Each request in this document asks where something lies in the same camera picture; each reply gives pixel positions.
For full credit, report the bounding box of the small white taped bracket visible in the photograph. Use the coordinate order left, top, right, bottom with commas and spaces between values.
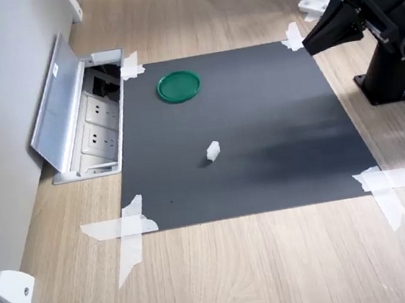
297, 0, 332, 24

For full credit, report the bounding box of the white tape patch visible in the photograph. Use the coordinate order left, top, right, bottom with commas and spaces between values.
76, 192, 167, 294
351, 162, 405, 236
118, 49, 147, 81
279, 20, 311, 54

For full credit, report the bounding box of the dark grey mat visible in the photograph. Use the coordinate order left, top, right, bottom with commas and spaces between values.
103, 31, 385, 236

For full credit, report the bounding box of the white partition bracket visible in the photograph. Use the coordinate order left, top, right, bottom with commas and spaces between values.
67, 0, 84, 24
0, 266, 39, 303

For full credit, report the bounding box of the small white plastic terminal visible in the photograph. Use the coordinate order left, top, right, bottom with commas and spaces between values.
203, 139, 223, 164

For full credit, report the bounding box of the white power socket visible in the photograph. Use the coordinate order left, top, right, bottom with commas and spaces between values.
79, 120, 120, 156
83, 91, 119, 125

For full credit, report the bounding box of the round green lid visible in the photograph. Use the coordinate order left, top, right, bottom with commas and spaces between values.
155, 67, 204, 106

